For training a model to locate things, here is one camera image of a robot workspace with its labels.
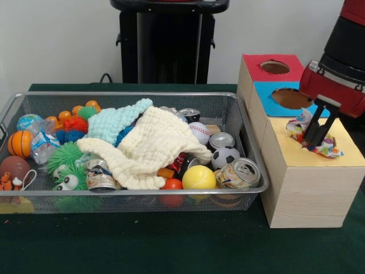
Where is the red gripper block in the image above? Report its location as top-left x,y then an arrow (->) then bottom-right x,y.
299,59 -> 365,148

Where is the colourful polka-dot cloth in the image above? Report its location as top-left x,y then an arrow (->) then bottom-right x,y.
286,107 -> 345,159

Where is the cream knitted cloth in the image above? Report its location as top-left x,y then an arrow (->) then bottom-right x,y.
76,106 -> 213,191

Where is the crushed clear plastic bottle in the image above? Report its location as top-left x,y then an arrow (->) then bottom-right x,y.
28,119 -> 61,165

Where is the wooden box with three holes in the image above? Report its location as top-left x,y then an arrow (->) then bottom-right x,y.
236,53 -> 365,228

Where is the shallow mesh bin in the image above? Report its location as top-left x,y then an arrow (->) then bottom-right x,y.
0,91 -> 270,213

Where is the dark green tablecloth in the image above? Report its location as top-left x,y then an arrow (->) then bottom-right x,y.
342,114 -> 365,135
0,82 -> 365,274

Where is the printed drink can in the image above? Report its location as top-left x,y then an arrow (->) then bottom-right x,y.
216,157 -> 262,189

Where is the silver drink can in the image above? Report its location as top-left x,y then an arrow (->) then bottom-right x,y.
209,132 -> 236,150

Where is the black and white soccer ball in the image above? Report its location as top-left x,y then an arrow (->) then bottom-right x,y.
210,146 -> 241,171

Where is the white baseball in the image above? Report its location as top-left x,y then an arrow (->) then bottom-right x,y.
188,122 -> 211,146

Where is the yellow tennis ball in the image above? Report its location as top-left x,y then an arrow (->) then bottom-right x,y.
181,164 -> 217,190

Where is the small red ball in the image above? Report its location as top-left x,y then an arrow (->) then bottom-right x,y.
161,178 -> 184,191

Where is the light blue knitted cloth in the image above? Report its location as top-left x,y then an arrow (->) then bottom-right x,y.
75,98 -> 154,166

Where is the blue green globe ball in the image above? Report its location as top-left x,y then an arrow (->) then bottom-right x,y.
16,113 -> 43,131

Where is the orange mini basketball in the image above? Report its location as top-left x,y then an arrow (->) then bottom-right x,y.
7,130 -> 34,159

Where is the brown mini football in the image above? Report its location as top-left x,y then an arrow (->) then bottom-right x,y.
0,155 -> 31,186

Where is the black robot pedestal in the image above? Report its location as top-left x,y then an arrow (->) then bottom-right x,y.
109,0 -> 230,84

